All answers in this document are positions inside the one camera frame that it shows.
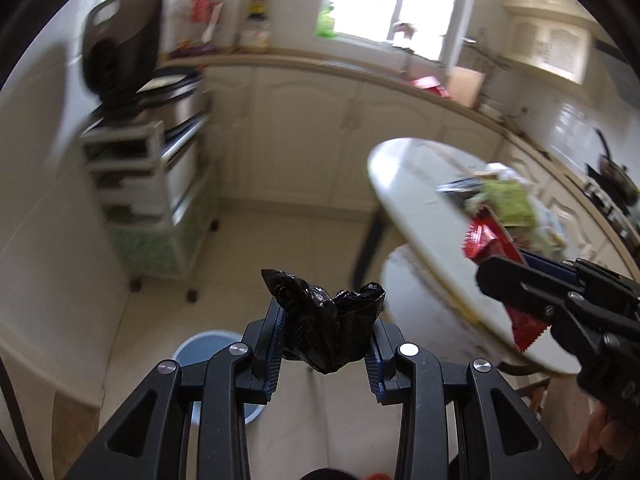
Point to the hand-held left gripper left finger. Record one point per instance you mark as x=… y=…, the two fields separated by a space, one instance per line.
x=277 y=355

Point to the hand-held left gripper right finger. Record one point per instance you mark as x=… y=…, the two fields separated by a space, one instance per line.
x=374 y=367

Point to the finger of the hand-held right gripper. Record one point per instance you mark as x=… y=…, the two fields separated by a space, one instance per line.
x=552 y=267
x=520 y=285

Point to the red snack wrapper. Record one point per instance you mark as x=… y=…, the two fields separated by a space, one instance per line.
x=487 y=242

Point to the black plastic bag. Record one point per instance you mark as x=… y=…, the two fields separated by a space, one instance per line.
x=325 y=330

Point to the blue plastic bin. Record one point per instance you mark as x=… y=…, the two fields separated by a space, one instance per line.
x=200 y=349

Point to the person's right hand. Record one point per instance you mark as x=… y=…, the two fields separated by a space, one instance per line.
x=595 y=442

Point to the green snack packet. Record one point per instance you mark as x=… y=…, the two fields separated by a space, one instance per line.
x=507 y=202

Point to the white marbled round seat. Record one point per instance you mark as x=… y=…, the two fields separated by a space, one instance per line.
x=425 y=300

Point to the wooden chair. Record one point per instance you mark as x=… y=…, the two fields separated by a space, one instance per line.
x=532 y=392

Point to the dark snack packet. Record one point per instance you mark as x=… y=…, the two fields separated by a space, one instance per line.
x=462 y=191

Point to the black wok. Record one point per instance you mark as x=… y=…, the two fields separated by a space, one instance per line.
x=617 y=175

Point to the round white table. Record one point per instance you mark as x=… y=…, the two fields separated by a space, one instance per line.
x=425 y=185

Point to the white storage cart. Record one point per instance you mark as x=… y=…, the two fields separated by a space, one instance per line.
x=150 y=210

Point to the cardboard box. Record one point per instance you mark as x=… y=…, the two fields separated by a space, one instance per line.
x=466 y=87

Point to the red box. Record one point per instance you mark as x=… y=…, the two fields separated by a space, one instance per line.
x=431 y=86

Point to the cream kitchen cabinets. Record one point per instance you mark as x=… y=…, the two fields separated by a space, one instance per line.
x=300 y=135

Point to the metal faucet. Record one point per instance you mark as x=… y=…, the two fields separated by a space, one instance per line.
x=402 y=35

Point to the clear storage jar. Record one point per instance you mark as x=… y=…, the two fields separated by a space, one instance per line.
x=255 y=37

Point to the green bottle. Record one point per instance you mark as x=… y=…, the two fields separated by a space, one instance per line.
x=326 y=22

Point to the yellow toy figure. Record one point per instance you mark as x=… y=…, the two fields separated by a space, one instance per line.
x=259 y=6

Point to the cream wall cabinet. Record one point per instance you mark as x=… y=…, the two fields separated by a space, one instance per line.
x=550 y=45

